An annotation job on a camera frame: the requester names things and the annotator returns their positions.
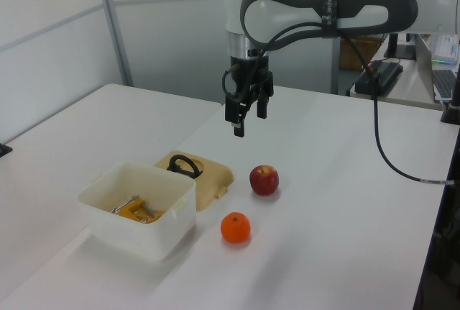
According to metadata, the white background desk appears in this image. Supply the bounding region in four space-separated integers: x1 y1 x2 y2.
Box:
345 57 447 111

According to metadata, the brown cardboard box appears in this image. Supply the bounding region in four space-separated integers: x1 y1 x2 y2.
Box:
339 35 385 71

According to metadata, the red toy apple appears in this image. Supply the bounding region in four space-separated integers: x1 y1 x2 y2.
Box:
249 164 280 197

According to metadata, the grey partition post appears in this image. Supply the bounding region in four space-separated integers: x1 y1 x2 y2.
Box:
96 0 134 88

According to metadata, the black monitor stand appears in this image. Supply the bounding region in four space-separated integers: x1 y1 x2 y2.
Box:
383 32 418 61

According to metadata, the white plastic container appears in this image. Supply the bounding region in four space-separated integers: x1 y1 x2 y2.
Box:
76 160 198 262

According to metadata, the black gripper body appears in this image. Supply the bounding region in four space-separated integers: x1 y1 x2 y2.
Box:
228 56 275 106

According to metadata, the silver laptop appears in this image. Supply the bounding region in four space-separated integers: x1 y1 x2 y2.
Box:
414 33 460 104

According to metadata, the orange toy fruit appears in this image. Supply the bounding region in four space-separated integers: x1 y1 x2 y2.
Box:
219 211 252 245

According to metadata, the orange tool with metal parts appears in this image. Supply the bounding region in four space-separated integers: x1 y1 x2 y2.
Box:
109 194 167 225

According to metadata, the black strap on arm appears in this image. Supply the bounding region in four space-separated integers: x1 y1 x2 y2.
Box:
320 0 342 38

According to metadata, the black electronic box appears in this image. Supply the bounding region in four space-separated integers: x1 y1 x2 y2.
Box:
354 60 404 98

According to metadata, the beige lid with black handle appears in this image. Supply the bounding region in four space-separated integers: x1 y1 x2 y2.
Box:
154 150 236 213

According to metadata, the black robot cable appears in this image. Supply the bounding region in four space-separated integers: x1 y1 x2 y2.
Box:
221 20 460 186

